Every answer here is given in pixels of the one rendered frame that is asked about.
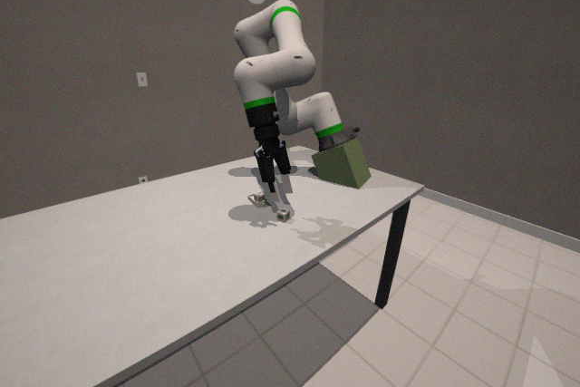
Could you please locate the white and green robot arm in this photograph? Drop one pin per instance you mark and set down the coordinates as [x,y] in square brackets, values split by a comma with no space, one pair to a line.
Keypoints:
[262,77]

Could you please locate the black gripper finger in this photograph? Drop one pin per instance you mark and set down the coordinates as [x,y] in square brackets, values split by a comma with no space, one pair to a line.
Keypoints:
[282,162]
[266,168]

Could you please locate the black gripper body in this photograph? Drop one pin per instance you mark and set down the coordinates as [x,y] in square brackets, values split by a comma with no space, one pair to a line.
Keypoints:
[266,136]

